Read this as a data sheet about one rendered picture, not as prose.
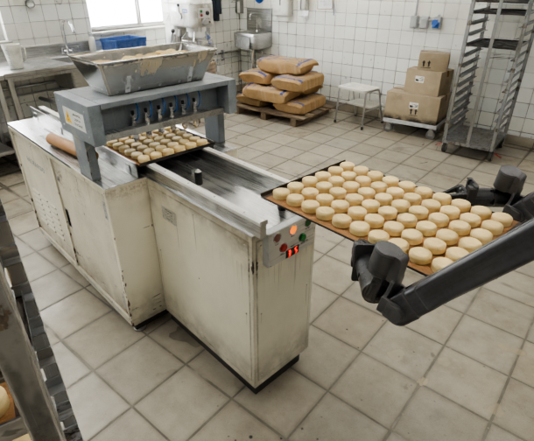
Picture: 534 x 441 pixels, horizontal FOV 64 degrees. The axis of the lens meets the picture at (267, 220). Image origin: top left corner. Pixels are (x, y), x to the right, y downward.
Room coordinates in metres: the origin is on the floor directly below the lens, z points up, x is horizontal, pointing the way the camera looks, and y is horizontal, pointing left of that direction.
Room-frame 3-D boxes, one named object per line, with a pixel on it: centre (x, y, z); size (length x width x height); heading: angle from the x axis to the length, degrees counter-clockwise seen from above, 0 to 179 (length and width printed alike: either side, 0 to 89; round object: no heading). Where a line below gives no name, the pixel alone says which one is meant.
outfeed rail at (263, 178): (2.14, 0.49, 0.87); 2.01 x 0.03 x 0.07; 44
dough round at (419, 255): (0.82, -0.35, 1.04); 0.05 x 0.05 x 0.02
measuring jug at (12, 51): (4.05, 2.23, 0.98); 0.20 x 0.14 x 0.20; 90
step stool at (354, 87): (5.30, -1.15, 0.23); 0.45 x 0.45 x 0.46; 42
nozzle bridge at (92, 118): (1.96, 0.52, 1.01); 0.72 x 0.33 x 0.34; 134
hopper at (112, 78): (1.96, 0.52, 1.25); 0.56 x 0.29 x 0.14; 134
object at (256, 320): (1.60, 0.17, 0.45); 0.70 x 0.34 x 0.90; 44
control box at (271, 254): (1.33, -0.08, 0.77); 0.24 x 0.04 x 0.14; 134
